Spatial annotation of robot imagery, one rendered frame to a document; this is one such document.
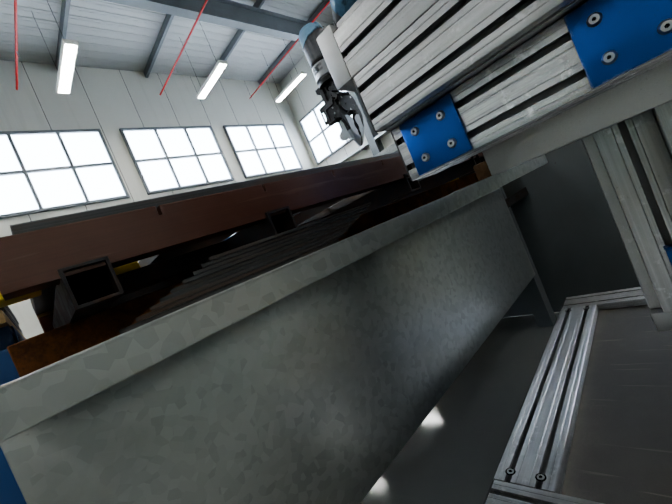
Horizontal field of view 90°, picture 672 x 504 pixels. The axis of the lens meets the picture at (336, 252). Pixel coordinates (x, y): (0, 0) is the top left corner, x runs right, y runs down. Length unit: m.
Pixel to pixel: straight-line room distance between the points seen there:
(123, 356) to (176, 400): 0.19
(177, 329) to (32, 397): 0.09
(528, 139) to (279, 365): 0.50
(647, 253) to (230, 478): 0.70
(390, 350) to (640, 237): 0.45
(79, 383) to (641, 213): 0.74
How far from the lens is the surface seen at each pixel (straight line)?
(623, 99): 0.59
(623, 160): 0.71
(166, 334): 0.29
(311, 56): 1.10
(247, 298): 0.32
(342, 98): 1.04
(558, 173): 1.65
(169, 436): 0.47
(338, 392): 0.58
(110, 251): 0.51
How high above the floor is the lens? 0.68
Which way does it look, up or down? 1 degrees down
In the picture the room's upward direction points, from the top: 23 degrees counter-clockwise
